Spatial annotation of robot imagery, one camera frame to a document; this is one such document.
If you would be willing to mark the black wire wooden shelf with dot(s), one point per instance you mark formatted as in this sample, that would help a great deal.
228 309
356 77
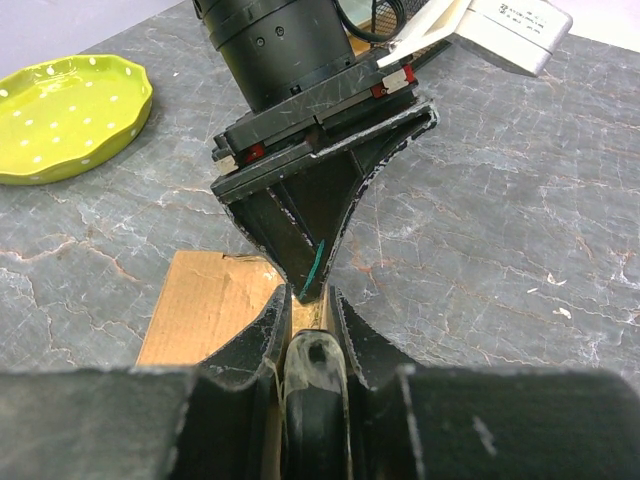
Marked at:
378 17

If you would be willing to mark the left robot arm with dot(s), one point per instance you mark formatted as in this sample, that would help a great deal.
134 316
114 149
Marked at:
276 49

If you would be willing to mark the brown cardboard express box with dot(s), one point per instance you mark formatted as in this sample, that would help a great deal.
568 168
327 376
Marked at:
207 299

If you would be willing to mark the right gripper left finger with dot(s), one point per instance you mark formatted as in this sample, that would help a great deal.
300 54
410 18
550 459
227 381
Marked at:
218 419

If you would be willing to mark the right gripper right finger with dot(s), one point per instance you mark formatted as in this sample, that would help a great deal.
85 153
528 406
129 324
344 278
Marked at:
410 421

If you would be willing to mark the yellow-green dotted plate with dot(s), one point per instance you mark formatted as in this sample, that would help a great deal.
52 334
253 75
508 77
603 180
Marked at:
64 117

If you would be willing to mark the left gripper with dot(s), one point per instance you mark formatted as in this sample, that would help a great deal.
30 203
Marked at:
293 174

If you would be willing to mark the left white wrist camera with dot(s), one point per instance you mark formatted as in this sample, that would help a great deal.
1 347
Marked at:
518 36

